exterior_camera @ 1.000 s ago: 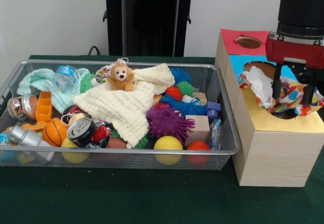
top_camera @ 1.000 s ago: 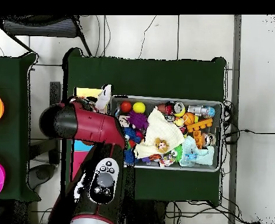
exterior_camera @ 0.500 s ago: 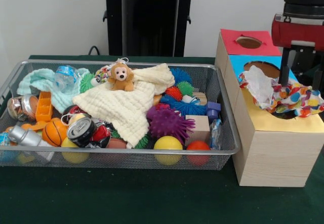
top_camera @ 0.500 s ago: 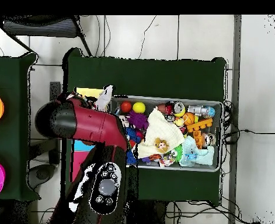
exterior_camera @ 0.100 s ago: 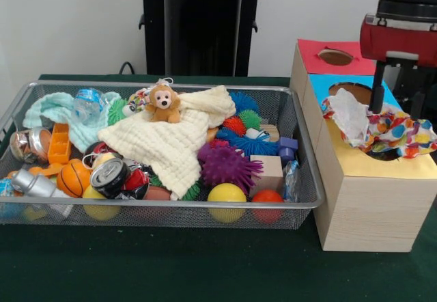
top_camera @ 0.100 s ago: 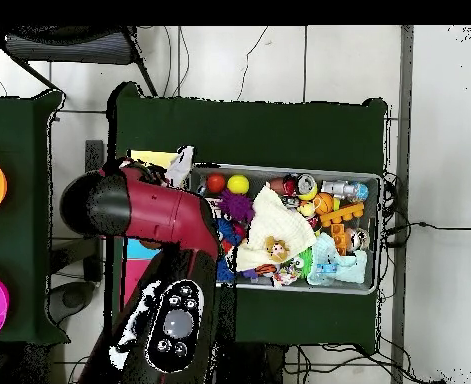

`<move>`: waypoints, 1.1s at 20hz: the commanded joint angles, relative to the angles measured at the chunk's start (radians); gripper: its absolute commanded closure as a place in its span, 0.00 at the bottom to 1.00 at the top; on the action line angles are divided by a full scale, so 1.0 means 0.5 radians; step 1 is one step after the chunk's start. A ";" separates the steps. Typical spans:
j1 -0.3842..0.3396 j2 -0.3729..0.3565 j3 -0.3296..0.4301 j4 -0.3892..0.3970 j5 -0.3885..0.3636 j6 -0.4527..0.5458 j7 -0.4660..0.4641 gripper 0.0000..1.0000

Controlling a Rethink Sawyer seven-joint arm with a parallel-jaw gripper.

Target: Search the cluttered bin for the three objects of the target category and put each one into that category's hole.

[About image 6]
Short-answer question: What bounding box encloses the cloth with coloured dots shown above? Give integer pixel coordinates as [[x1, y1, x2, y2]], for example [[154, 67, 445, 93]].
[[154, 145, 196, 189]]

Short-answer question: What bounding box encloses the silver mesh bin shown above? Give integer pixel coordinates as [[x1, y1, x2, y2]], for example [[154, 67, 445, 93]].
[[188, 162, 383, 296]]

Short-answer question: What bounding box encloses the wooden box with three holes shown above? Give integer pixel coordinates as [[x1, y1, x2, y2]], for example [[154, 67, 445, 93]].
[[121, 149, 191, 313]]

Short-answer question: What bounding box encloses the purple spiky ball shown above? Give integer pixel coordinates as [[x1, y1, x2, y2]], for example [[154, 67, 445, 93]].
[[217, 188, 255, 223]]

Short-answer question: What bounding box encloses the yellow ball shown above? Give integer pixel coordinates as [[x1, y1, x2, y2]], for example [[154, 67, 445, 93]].
[[226, 174, 251, 196]]

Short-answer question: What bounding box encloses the red ball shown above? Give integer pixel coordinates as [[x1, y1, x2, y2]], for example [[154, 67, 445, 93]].
[[205, 172, 227, 195]]

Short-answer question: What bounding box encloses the cream waffle cloth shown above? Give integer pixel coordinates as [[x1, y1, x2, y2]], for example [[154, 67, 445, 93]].
[[234, 183, 318, 273]]

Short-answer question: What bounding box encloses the brown monkey plush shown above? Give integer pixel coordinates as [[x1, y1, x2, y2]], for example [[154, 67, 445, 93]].
[[263, 235, 291, 264]]

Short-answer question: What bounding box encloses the black soda can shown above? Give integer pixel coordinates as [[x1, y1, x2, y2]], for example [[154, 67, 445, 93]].
[[294, 172, 319, 197]]

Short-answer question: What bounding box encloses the dark green table cloth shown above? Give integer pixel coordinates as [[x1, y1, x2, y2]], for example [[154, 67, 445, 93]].
[[0, 89, 70, 346], [106, 81, 388, 353]]

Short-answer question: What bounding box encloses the orange toy basketball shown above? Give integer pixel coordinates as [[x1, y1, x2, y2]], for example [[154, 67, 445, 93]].
[[312, 192, 336, 216]]

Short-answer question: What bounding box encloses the orange toy brick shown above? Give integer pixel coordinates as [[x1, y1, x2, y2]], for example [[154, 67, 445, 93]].
[[329, 222, 348, 257]]

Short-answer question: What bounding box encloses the mint green cloth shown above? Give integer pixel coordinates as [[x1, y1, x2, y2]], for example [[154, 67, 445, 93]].
[[306, 232, 369, 286]]

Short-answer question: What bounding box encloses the black panel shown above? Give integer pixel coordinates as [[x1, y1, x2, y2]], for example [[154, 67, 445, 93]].
[[83, 139, 105, 281]]

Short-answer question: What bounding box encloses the black mesh chair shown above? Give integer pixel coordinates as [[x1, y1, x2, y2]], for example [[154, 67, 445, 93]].
[[0, 25, 159, 98]]

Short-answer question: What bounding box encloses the black cable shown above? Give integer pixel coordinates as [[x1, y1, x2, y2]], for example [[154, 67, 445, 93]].
[[382, 220, 471, 237]]

